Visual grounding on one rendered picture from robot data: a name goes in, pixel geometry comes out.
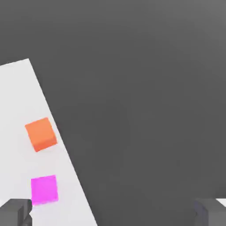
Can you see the small orange cube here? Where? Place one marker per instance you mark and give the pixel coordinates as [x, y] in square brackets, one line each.
[40, 132]

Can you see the small magenta cube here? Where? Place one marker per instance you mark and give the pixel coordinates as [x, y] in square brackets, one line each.
[44, 189]

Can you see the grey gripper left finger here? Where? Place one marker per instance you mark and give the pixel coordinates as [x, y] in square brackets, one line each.
[12, 211]

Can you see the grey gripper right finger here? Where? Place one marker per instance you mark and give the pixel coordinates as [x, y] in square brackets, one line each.
[211, 213]

